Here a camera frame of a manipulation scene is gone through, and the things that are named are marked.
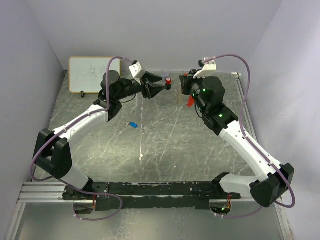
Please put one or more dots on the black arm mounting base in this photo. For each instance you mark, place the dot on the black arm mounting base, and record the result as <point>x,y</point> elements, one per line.
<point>149,195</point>

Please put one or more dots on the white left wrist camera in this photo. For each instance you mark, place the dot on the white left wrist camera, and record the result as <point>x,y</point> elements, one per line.
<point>137,71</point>

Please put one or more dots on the clear plastic cup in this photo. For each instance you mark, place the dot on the clear plastic cup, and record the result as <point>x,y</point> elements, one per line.
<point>164,73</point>

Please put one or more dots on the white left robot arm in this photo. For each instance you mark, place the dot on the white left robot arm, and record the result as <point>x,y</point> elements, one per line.
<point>53,148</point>

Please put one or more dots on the grey keyring holder red handle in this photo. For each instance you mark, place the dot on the grey keyring holder red handle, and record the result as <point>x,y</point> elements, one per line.
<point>181,99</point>

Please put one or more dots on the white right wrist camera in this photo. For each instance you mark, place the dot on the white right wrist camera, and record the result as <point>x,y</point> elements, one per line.
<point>207,67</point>

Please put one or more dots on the small whiteboard with yellow frame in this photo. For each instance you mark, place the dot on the small whiteboard with yellow frame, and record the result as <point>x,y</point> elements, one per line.
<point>85,73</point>

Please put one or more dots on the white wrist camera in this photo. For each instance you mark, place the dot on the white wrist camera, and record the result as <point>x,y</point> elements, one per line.
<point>137,71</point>
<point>207,67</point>

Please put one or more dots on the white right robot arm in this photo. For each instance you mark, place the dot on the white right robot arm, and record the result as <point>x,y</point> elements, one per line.
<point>271,178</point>

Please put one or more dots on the red and black stamp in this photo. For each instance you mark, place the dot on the red and black stamp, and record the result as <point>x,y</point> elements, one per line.
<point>168,82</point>

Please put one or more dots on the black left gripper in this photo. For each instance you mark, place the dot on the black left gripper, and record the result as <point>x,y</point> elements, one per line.
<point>153,89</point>

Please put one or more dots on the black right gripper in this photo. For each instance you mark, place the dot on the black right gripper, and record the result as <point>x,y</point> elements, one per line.
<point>187,80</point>

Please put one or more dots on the blue tagged key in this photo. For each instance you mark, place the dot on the blue tagged key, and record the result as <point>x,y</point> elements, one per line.
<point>133,124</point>

